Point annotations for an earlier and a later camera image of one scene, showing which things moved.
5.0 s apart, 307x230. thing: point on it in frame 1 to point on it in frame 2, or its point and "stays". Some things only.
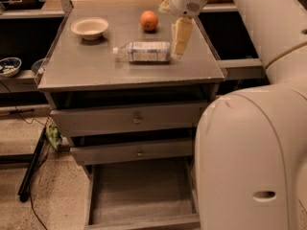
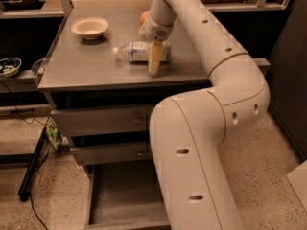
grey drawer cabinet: [128, 120] stays
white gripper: [184, 4] to [155, 31]
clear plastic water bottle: [143, 52] stays
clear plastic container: [38, 68] stays
